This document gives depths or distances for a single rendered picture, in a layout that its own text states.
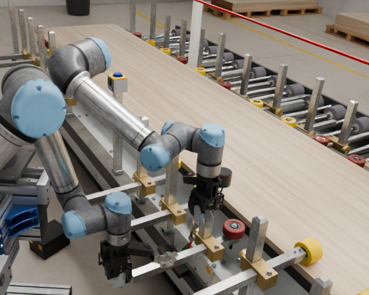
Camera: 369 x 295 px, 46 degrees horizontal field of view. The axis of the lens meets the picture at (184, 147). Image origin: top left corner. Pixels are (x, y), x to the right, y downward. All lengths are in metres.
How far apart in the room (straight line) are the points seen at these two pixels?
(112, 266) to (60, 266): 1.42
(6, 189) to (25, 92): 0.80
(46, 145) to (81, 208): 0.20
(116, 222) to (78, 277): 1.45
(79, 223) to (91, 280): 1.46
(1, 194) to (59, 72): 0.61
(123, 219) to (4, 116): 0.46
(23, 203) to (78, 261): 1.11
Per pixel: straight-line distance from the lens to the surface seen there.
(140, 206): 2.01
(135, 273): 1.47
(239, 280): 1.35
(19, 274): 2.76
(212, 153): 1.25
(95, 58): 1.38
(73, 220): 1.22
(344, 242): 1.69
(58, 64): 1.30
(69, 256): 2.81
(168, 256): 1.51
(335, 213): 1.83
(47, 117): 0.98
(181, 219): 1.74
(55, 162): 1.23
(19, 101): 0.96
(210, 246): 1.57
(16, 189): 1.70
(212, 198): 1.32
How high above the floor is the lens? 1.91
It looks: 29 degrees down
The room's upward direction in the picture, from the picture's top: 5 degrees clockwise
